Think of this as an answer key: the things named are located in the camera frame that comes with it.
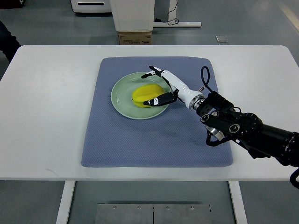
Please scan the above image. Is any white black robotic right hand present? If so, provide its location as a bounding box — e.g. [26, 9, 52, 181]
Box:
[141, 66, 205, 110]

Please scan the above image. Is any yellow starfruit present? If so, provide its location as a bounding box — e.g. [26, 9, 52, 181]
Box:
[132, 84, 165, 108]

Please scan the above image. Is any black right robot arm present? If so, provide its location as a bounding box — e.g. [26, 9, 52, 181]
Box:
[195, 90, 299, 168]

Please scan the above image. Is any grey floor socket plate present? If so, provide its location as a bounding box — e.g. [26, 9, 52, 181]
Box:
[215, 35, 228, 43]

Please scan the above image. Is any light green plate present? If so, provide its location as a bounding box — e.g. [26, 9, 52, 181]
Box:
[111, 72, 171, 120]

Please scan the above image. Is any blue textured mat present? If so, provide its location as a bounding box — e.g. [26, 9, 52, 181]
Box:
[81, 56, 233, 168]

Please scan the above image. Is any cardboard box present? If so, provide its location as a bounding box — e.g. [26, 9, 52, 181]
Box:
[118, 31, 152, 45]

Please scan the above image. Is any white desk leg base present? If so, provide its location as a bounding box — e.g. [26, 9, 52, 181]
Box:
[153, 0, 202, 28]

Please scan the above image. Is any white bin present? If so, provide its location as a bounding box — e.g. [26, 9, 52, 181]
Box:
[110, 0, 155, 32]

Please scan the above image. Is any white appliance with slot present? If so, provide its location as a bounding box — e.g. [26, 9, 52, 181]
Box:
[70, 0, 112, 13]

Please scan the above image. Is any dark clothed person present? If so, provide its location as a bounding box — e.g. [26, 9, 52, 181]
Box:
[0, 22, 21, 62]

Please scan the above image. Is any black floor cable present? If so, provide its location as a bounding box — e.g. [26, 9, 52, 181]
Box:
[155, 0, 179, 25]

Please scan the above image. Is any white table frame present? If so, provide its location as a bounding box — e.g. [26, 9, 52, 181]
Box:
[56, 181, 248, 224]

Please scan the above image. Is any metal base plate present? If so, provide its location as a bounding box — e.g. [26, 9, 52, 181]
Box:
[95, 203, 212, 224]

